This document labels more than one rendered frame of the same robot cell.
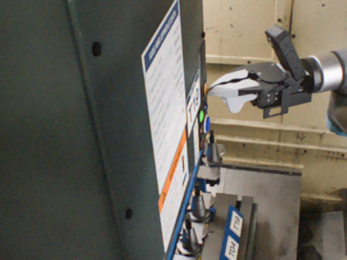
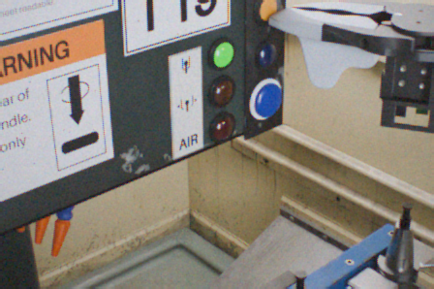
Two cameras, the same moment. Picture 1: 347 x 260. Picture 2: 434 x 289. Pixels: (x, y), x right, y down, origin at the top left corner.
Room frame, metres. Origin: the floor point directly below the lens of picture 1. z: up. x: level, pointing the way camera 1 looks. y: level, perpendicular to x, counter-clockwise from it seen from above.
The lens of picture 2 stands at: (0.21, -0.32, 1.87)
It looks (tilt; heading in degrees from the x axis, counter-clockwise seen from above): 26 degrees down; 31
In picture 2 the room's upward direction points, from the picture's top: straight up
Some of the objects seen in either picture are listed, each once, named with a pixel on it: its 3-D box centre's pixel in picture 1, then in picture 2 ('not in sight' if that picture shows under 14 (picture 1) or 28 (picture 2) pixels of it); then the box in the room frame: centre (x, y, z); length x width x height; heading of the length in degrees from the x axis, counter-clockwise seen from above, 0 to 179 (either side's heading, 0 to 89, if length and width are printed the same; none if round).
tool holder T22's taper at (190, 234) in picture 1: (189, 234); not in sight; (0.72, -0.01, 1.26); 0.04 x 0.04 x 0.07
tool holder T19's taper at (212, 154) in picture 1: (211, 149); (401, 243); (1.03, -0.11, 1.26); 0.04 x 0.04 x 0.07
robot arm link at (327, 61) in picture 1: (319, 72); not in sight; (0.75, -0.29, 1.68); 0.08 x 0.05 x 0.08; 13
